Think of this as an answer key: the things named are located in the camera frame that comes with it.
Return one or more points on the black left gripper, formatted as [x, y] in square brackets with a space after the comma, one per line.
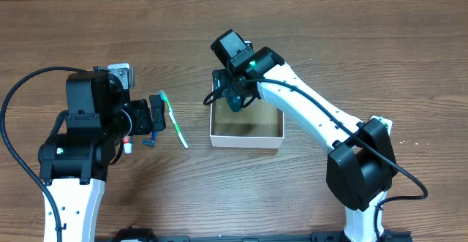
[157, 112]

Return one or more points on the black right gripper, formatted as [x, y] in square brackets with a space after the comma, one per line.
[224, 82]

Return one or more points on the teal mouthwash bottle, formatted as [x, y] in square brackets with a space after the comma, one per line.
[235, 103]

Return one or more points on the green white toothbrush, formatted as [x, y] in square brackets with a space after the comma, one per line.
[165, 98]

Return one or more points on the green soap packet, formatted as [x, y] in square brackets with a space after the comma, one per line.
[386, 122]

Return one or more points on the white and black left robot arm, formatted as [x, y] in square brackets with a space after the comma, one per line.
[86, 139]

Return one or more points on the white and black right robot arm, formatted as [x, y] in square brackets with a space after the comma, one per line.
[359, 155]

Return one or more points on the white cardboard box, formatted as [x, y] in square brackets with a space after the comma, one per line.
[259, 125]

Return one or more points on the Colgate toothpaste tube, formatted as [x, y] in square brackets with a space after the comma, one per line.
[127, 144]

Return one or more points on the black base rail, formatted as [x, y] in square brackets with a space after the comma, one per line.
[147, 234]

